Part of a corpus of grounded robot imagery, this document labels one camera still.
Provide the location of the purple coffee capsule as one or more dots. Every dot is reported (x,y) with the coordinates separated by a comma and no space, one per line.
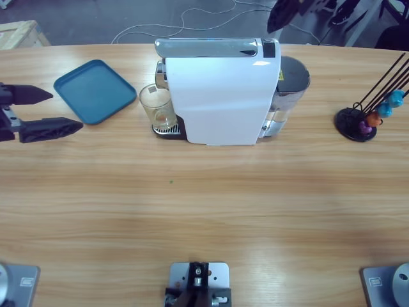
(365,127)

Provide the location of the black chair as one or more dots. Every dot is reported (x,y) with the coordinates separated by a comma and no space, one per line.
(393,38)

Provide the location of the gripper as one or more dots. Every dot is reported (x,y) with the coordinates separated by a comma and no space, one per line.
(8,124)
(319,6)

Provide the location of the black capsule holder with rods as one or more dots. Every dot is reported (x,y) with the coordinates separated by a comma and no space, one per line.
(350,123)

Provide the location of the silver coffee machine lever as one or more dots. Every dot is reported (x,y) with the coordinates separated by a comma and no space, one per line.
(204,48)

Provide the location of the white metal frame leg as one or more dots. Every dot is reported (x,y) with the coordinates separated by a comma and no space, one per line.
(278,36)
(358,35)

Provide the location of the orange coffee capsule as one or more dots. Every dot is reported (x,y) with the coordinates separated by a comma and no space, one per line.
(373,119)

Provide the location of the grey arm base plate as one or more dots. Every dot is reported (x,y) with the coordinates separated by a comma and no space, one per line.
(19,284)
(383,284)

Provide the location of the grey mount with dark post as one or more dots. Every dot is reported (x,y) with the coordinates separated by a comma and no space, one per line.
(198,281)

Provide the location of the dark water tank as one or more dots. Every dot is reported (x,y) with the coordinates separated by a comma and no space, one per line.
(292,83)

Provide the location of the blue coffee capsule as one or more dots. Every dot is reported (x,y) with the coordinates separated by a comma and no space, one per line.
(384,110)
(395,98)

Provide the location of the blue rectangular plastic tray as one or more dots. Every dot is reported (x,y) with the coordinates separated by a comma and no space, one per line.
(94,92)

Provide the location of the light wooden crate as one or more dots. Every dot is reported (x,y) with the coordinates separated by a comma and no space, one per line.
(19,35)

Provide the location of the black drip tray silver grate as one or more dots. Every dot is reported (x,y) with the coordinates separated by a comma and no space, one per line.
(179,132)

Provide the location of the white capsule coffee machine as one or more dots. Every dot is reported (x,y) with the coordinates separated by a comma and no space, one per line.
(220,102)

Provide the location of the clear drinking glass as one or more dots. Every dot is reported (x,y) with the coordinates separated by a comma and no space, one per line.
(156,105)

